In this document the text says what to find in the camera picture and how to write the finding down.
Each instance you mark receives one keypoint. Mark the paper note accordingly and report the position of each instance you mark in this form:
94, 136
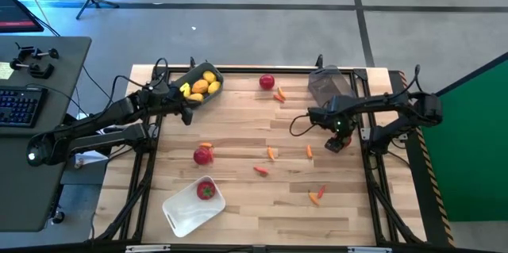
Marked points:
5, 70

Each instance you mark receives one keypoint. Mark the black laptop screen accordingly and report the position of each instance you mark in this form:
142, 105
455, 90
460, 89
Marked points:
14, 13

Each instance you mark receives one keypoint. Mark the silver bracket plate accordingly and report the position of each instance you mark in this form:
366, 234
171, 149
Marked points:
365, 134

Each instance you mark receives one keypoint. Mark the red apple top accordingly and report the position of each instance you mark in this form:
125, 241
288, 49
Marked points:
266, 81

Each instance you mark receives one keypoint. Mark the white box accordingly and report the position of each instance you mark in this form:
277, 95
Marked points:
89, 159

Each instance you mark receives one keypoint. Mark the red apple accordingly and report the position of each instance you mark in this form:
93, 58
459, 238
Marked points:
266, 81
202, 156

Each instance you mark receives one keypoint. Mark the black table frame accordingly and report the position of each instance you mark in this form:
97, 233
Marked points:
258, 70

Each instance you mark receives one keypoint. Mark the clear plastic basket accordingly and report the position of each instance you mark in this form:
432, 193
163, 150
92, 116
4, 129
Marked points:
327, 82

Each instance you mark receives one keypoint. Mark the black keyboard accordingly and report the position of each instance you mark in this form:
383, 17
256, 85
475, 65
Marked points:
20, 106

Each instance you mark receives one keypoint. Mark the black clamp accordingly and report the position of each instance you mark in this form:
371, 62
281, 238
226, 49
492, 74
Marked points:
43, 72
51, 53

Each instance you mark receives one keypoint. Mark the dark grey plastic basket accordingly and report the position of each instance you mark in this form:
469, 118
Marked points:
194, 74

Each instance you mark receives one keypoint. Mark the yellow mango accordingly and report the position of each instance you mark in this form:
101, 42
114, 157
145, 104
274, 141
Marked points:
200, 86

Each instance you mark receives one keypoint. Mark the green panel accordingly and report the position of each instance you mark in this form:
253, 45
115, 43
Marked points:
468, 146

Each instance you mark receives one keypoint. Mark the small red pepper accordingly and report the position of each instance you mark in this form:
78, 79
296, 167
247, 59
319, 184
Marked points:
260, 170
321, 192
278, 98

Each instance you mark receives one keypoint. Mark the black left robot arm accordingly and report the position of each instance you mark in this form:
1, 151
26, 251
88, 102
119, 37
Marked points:
119, 110

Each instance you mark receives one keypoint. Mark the black computer mouse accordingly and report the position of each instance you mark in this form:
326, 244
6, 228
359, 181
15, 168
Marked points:
31, 157

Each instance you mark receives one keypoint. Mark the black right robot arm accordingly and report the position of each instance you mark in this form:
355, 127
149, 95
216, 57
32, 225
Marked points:
377, 102

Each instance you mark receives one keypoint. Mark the dark grey desk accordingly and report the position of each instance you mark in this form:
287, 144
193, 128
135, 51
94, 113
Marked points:
24, 197

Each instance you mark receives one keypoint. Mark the small carrot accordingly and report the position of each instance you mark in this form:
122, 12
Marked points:
309, 152

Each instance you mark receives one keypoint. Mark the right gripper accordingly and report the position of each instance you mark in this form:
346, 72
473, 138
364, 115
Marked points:
331, 120

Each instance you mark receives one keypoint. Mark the silver edge bracket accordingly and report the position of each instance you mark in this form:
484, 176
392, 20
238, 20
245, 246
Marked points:
147, 248
369, 250

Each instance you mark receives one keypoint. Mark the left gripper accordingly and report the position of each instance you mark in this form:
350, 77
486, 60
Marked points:
176, 93

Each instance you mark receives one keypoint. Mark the white plastic basket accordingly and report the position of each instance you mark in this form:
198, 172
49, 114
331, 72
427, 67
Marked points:
186, 215

